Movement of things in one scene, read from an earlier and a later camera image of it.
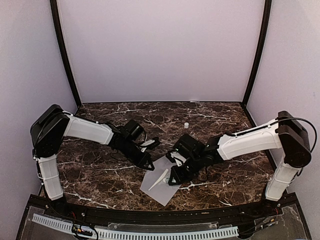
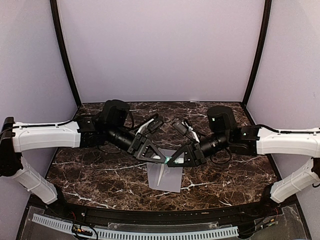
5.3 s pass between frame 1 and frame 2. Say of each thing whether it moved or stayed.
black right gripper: moved
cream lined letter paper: moved
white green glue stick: moved
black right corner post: stayed
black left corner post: stayed
